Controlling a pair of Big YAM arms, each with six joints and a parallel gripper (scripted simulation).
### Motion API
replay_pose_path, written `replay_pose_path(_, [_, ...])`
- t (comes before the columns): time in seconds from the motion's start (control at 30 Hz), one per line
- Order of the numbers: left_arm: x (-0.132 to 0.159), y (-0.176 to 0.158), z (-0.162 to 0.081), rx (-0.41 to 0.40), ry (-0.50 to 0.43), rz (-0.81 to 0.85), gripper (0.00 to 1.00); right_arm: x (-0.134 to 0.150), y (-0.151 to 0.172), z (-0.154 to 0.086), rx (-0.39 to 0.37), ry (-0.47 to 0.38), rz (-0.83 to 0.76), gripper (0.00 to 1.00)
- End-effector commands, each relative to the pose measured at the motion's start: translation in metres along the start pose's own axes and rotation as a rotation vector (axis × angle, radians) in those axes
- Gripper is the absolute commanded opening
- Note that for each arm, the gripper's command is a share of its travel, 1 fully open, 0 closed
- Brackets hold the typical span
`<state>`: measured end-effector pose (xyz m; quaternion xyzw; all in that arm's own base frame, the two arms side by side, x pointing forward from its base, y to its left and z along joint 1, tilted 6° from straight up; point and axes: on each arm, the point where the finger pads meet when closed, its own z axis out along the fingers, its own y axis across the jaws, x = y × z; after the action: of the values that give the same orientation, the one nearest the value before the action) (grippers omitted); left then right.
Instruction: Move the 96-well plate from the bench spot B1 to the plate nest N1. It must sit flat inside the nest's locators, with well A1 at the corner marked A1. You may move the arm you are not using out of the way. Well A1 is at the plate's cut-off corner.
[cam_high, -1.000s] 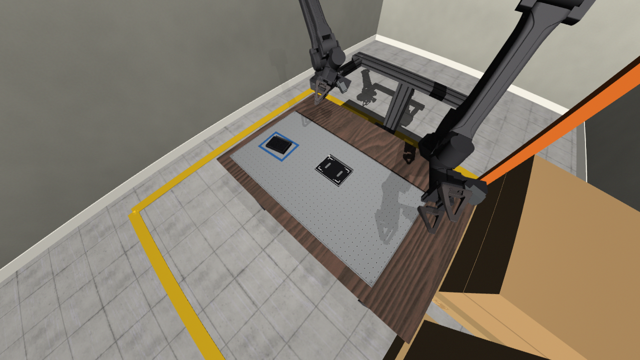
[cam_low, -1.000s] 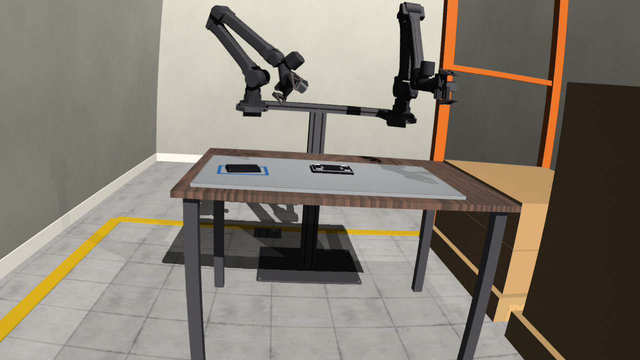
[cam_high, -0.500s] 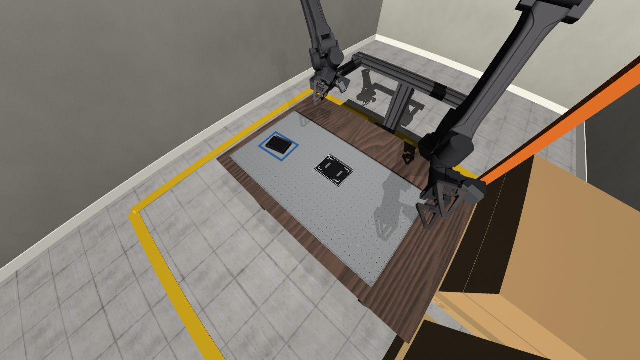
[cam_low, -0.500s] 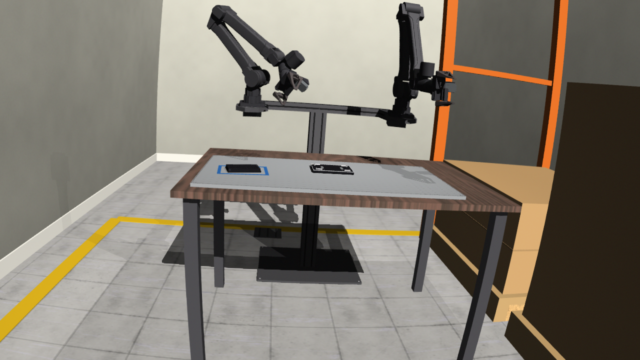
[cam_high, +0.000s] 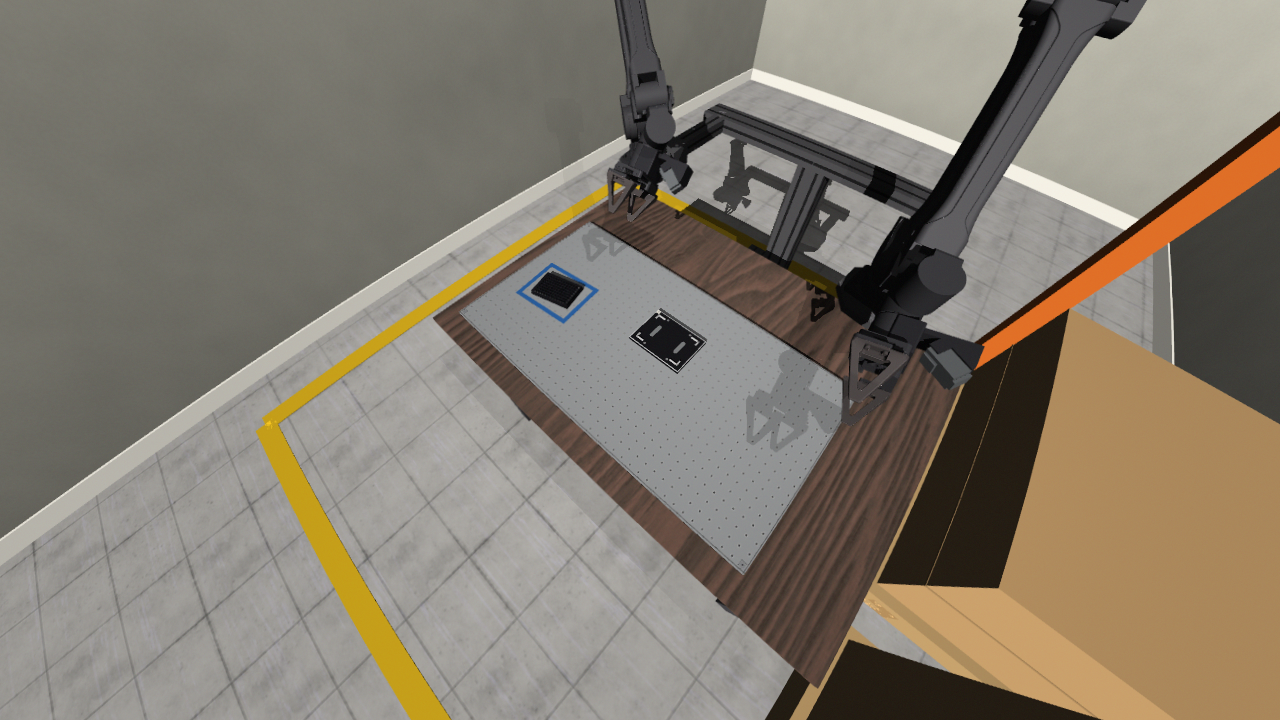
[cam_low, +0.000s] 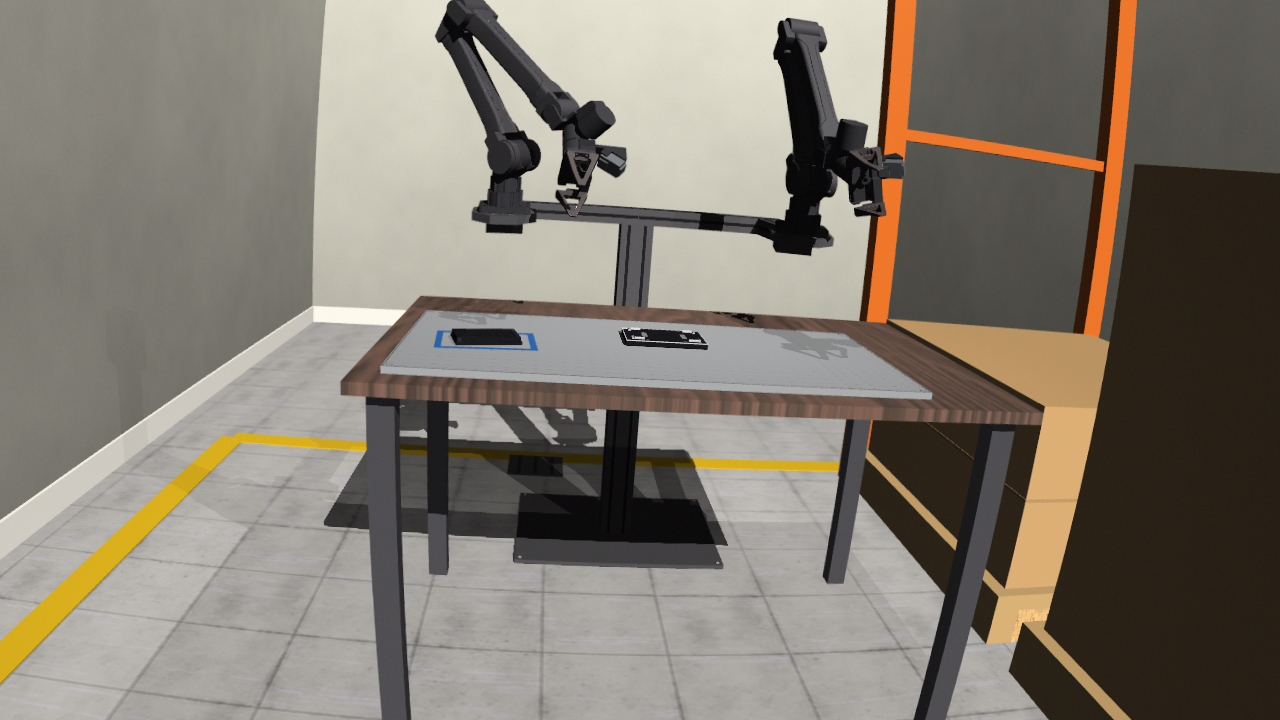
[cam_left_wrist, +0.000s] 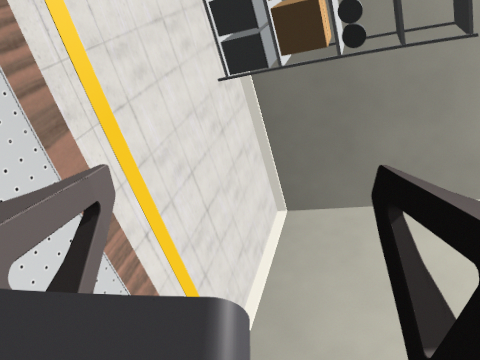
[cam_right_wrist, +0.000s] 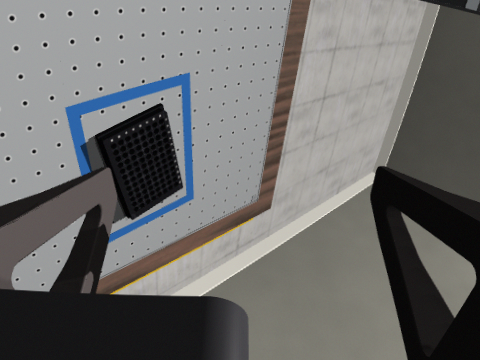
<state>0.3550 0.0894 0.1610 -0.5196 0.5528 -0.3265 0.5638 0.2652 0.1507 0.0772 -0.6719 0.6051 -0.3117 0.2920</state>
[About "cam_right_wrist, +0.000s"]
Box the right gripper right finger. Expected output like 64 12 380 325
370 166 480 360

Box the grey perforated metal base plate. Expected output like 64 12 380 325
0 0 292 291

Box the blue tape outline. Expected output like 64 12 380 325
65 73 194 243

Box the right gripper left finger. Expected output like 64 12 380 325
0 167 117 293

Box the black well plate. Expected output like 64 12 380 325
95 103 183 220

